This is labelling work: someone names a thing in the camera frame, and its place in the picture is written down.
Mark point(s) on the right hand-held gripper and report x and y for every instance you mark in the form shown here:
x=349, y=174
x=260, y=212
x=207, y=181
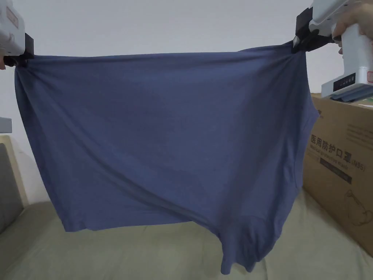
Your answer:
x=354, y=55

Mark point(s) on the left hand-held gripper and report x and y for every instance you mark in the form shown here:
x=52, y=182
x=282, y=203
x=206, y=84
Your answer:
x=11, y=32

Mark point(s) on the dark blue shirt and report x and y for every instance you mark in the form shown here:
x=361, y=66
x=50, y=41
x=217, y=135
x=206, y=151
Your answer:
x=163, y=140

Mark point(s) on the person's left hand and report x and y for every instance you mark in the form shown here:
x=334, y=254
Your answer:
x=1, y=63

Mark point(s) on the person's right hand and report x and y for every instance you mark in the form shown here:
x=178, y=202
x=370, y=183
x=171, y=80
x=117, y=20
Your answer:
x=348, y=23

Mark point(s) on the grey box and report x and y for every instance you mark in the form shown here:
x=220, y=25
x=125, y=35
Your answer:
x=5, y=124

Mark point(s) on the grey padded headboard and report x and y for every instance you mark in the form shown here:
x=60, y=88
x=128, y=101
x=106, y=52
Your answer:
x=8, y=180

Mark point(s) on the brown cardboard carton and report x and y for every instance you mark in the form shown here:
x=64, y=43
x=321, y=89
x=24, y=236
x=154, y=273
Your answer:
x=341, y=163

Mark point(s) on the bed with pale green sheet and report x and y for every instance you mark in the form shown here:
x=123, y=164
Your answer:
x=116, y=256

